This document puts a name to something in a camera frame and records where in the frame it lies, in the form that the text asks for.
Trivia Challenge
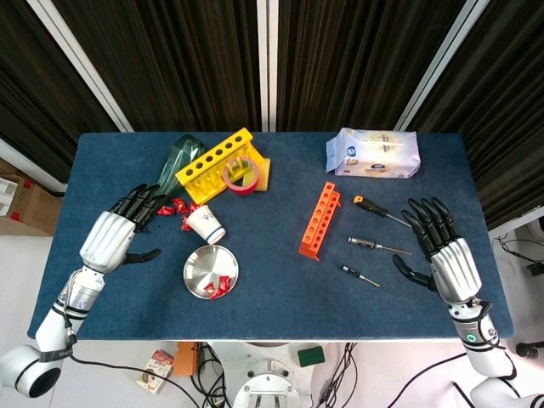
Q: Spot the red tape roll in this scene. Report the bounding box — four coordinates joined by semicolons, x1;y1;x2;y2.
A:
222;156;260;196

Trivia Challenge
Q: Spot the blue table cloth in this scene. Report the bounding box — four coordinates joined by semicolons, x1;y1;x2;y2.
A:
27;131;515;341

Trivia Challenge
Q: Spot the black power adapter with cable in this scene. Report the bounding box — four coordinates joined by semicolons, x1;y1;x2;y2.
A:
492;236;544;277

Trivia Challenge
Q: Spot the small black screwdriver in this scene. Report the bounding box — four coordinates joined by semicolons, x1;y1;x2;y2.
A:
341;264;382;288

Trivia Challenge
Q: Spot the black cable bundle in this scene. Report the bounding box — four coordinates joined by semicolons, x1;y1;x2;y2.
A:
190;343;233;408
314;342;358;408

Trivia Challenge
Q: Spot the orange test tube rack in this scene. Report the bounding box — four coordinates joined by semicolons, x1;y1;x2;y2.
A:
297;181;343;262

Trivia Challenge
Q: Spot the white paper cup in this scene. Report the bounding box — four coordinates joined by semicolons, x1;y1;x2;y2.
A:
185;204;227;246

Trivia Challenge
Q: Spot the green spray bottle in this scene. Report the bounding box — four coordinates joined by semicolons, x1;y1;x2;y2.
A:
144;133;209;201

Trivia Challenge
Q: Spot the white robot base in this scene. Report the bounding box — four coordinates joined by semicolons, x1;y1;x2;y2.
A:
203;339;324;408

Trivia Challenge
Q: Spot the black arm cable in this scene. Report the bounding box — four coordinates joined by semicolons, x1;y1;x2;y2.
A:
70;352;201;408
386;352;481;408

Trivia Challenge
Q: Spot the brown cardboard box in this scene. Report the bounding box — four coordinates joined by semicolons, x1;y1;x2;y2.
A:
0;156;65;237

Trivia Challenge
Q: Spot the white frame post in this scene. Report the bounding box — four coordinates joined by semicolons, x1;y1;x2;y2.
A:
394;0;490;132
257;0;280;133
27;0;135;133

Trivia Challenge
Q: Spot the orange black handle screwdriver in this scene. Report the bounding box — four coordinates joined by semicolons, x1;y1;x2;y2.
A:
353;195;412;229

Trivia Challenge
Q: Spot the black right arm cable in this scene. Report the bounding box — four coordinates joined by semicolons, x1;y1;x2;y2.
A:
386;352;481;408

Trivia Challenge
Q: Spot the yellow test tube rack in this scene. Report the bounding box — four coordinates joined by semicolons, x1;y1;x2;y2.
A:
174;127;265;206

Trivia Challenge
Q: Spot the orange box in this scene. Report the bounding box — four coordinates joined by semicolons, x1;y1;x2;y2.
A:
173;341;201;377

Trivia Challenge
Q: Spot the round steel plate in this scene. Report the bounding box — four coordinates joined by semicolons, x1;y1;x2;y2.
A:
183;244;240;300

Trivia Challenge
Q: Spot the printed snack box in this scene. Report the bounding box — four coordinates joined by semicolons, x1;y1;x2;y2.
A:
135;348;175;394

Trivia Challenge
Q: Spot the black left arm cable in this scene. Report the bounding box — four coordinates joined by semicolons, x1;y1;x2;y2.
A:
70;352;201;408

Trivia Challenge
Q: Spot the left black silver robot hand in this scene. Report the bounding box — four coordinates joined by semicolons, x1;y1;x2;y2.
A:
78;183;169;273

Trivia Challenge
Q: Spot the green block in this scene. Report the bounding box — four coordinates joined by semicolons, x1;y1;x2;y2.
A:
297;345;326;369

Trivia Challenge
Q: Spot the large silver black screwdriver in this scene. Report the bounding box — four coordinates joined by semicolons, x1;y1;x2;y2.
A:
348;235;412;256

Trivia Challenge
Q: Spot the yellow sponge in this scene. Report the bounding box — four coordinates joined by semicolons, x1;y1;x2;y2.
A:
254;156;272;192

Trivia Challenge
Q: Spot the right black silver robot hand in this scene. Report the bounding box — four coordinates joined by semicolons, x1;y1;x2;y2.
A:
391;197;484;305

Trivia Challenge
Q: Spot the white tissue pack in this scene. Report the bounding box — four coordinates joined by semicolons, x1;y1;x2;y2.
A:
326;127;422;179

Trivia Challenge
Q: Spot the dark curtain panel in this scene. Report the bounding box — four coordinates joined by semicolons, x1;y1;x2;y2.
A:
0;0;122;184
407;0;544;230
275;0;468;133
50;0;263;133

